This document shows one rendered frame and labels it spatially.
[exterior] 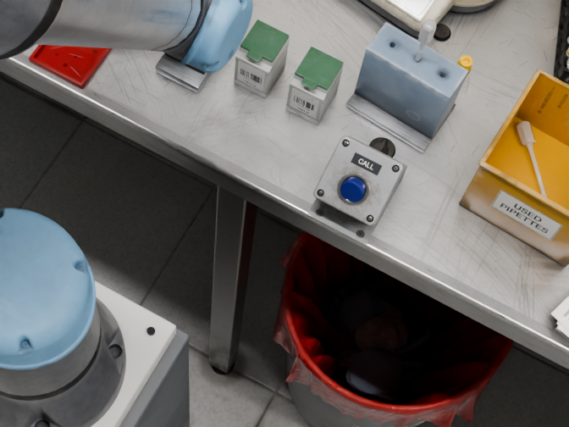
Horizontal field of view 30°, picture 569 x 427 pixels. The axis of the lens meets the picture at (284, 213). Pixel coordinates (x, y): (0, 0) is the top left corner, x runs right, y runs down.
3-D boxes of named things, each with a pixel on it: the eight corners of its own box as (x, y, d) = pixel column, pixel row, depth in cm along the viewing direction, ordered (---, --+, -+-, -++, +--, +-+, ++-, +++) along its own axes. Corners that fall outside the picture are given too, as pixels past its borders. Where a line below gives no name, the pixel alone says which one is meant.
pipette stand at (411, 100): (345, 107, 117) (358, 58, 108) (378, 63, 120) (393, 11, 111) (422, 153, 116) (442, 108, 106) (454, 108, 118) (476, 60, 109)
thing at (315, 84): (284, 109, 116) (290, 77, 110) (305, 77, 118) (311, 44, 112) (317, 126, 116) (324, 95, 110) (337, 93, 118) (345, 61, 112)
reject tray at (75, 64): (29, 62, 116) (28, 58, 116) (63, 17, 119) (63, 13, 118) (82, 89, 115) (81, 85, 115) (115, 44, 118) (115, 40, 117)
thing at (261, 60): (233, 83, 117) (235, 50, 111) (254, 52, 119) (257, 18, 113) (265, 99, 117) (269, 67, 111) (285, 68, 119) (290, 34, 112)
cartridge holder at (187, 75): (155, 72, 117) (154, 55, 114) (196, 13, 121) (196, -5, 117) (197, 94, 116) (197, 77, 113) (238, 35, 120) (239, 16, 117)
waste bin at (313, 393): (218, 404, 191) (225, 329, 151) (312, 241, 205) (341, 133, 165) (406, 509, 186) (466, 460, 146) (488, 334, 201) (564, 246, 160)
